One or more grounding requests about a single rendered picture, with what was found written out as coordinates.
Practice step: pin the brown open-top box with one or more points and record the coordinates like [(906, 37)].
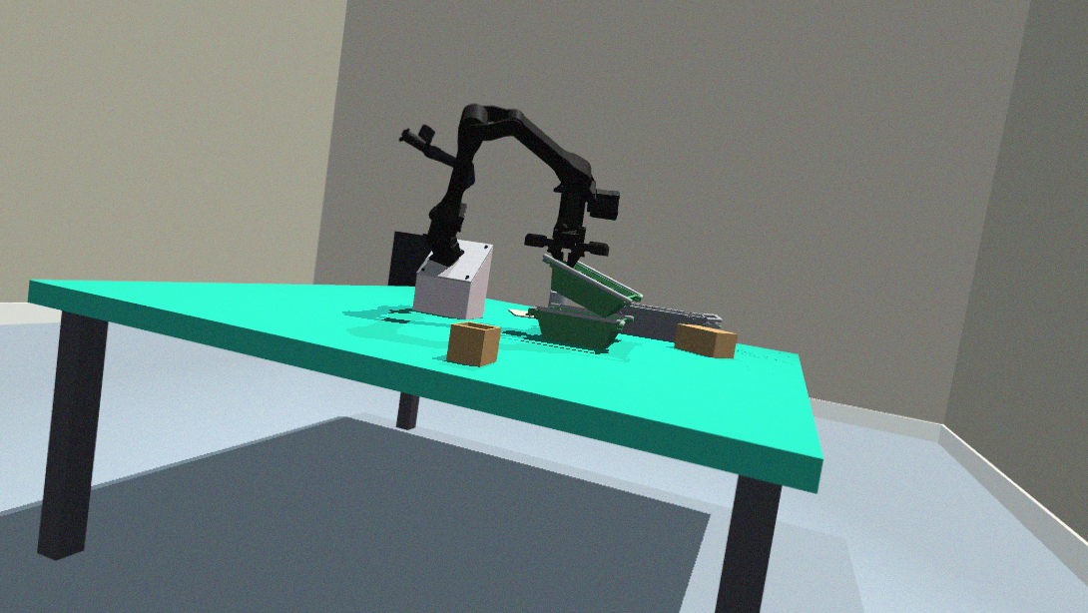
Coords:
[(473, 343)]

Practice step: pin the tan rectangular block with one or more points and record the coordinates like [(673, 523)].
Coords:
[(705, 341)]

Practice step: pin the green plastic tray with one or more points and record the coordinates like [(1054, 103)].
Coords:
[(575, 330)]

